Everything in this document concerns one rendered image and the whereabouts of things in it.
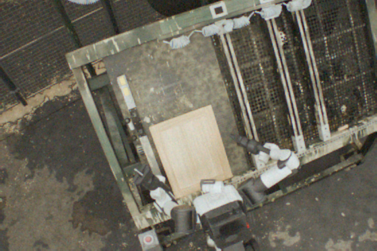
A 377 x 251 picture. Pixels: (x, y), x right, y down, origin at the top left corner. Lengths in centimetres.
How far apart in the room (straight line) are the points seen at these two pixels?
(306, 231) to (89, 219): 207
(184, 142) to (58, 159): 199
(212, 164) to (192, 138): 25
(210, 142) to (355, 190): 177
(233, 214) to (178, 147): 70
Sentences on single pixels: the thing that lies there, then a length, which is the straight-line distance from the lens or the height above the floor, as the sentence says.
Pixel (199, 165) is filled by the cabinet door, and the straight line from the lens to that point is 265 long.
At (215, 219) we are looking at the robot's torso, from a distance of 211.
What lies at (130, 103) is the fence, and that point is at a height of 150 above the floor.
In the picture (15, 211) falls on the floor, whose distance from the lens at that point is 421.
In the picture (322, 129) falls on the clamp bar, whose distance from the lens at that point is 288.
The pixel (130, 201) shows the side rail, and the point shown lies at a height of 100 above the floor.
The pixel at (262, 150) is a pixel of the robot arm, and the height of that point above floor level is 132.
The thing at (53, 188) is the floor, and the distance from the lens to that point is 411.
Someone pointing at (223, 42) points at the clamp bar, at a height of 165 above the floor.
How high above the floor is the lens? 341
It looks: 55 degrees down
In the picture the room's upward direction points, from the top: 10 degrees counter-clockwise
